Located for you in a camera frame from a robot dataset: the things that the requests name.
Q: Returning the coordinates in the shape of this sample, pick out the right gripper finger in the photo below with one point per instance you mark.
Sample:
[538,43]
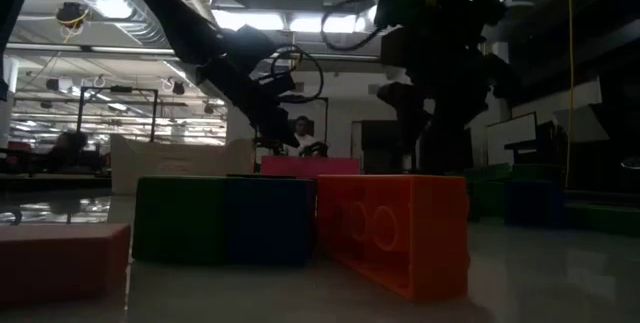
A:
[450,143]
[412,133]

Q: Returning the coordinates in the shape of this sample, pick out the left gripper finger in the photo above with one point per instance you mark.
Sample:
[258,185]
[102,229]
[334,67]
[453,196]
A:
[285,130]

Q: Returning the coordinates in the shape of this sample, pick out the dark blue cube block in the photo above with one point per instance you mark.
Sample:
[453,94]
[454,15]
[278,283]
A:
[270,223]

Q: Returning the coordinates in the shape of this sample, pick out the large orange hollow brick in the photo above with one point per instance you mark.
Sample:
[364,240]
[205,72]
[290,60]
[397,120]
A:
[400,233]

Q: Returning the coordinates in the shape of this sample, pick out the dark green cube block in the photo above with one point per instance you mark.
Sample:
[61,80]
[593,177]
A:
[177,220]

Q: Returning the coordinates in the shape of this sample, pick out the red block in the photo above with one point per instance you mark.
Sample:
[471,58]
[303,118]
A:
[60,263]

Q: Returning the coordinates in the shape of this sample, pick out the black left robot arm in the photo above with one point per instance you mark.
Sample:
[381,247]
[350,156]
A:
[175,18]

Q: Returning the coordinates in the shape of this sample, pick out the person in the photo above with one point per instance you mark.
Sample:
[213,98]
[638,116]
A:
[302,133]
[70,145]

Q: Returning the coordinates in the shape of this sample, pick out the black cabinet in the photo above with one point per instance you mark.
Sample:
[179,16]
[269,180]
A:
[380,145]

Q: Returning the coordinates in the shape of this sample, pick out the pink plastic bin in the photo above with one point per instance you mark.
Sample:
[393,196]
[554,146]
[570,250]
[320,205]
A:
[310,166]

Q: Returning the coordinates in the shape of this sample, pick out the whiteboard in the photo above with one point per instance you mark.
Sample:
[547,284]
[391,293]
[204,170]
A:
[510,138]

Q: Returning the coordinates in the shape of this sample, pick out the dark desk with monitor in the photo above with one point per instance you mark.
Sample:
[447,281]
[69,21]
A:
[535,153]

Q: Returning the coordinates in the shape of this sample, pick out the long ceiling light bar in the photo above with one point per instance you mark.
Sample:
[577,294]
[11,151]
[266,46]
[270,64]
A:
[100,49]

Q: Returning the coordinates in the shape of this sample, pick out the green long block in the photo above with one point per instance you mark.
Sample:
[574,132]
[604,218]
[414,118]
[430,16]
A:
[602,219]

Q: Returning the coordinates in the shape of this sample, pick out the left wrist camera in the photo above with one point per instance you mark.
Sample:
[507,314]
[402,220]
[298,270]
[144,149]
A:
[275,84]

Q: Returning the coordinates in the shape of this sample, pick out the black metal frame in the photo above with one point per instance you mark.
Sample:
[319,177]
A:
[79,123]
[327,123]

